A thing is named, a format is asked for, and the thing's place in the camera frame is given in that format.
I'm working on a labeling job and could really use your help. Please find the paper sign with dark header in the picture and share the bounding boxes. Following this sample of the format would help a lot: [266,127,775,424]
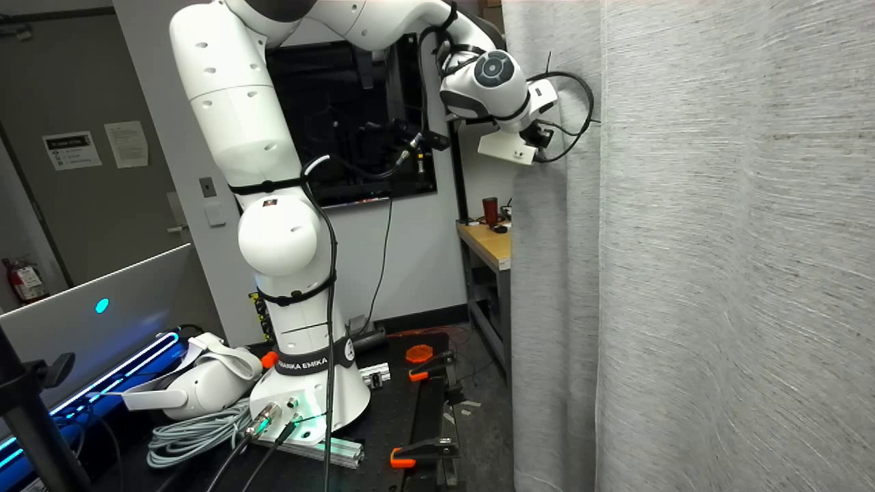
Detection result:
[42,131,103,172]

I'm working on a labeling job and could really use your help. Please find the wooden workbench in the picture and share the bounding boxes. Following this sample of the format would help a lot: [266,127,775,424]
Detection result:
[455,219,513,385]

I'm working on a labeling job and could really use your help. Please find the black orange clamp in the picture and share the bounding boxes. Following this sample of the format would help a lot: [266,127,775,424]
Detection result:
[390,437,461,470]
[408,350,457,383]

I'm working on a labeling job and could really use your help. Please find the aluminium rail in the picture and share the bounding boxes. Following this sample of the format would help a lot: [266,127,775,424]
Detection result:
[252,433,365,470]

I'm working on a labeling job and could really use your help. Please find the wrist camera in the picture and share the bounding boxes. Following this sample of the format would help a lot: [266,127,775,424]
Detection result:
[477,128,538,166]

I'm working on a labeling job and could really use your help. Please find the fire extinguisher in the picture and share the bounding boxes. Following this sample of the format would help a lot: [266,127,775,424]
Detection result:
[2,256,49,305]

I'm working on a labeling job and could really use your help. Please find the door handle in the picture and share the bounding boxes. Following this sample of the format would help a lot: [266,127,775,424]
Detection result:
[166,191,192,237]

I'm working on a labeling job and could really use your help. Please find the camera on mount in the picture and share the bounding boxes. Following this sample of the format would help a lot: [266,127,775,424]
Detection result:
[361,118,453,180]

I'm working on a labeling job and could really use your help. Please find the black cylinder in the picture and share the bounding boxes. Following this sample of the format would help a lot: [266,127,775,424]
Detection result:
[350,325,388,353]

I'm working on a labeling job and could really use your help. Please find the silver laptop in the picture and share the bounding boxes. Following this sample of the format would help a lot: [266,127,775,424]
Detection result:
[0,243,228,472]

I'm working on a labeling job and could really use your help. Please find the coil of grey cable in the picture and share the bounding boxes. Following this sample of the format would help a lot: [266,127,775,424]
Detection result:
[146,399,255,469]

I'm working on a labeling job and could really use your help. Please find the thin black cable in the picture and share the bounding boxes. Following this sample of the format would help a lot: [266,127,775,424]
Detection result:
[357,197,396,336]

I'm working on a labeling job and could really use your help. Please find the small metal bracket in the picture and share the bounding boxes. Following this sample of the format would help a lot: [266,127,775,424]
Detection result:
[358,363,392,390]

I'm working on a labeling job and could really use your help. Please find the black wall screen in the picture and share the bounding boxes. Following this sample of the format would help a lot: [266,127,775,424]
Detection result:
[264,31,439,210]

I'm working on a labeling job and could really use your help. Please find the plain paper sign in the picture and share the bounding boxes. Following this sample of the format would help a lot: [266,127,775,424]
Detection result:
[104,120,150,169]

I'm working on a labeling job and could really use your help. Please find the grey door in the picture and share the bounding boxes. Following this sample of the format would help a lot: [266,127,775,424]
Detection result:
[0,7,199,291]

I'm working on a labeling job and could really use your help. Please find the white headset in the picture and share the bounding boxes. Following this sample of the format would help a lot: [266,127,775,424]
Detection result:
[122,332,265,421]

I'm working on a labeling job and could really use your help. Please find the grey fabric curtain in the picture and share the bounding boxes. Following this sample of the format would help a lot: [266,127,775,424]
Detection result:
[501,0,606,492]
[593,0,875,492]

